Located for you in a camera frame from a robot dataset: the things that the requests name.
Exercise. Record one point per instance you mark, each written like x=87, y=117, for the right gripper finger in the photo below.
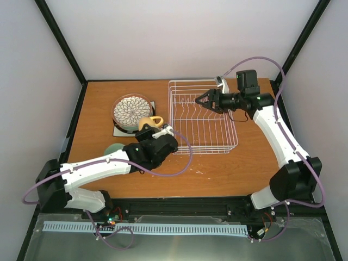
x=208, y=96
x=210, y=105

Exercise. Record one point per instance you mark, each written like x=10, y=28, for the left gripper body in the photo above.
x=141, y=136

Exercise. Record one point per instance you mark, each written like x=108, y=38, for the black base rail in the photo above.
x=231, y=209

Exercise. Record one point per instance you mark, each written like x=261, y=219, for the light blue cable duct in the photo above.
x=148, y=228

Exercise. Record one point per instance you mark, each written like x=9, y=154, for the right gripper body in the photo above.
x=219, y=105

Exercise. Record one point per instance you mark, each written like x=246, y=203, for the floral patterned bowl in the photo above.
x=132, y=111

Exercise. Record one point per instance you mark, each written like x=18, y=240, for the metal sheet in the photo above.
x=288, y=239

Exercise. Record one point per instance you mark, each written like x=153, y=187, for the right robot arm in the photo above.
x=298, y=173

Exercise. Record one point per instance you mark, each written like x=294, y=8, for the yellow mug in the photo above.
x=155, y=122

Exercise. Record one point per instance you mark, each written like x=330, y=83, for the white square plate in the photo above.
x=127, y=130

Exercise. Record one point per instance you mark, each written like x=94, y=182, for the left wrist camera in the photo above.
x=166, y=129

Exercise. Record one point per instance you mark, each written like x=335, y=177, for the green celadon bowl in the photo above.
x=113, y=148

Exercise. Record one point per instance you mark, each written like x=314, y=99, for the white wire dish rack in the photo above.
x=206, y=131

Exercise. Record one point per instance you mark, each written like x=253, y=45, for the black frame post left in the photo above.
x=58, y=35

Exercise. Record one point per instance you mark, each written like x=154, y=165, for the black frame post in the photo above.
x=305, y=33
x=58, y=35

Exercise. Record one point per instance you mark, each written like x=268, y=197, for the black frame post right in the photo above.
x=305, y=33

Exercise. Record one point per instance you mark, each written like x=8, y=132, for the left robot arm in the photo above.
x=60, y=185

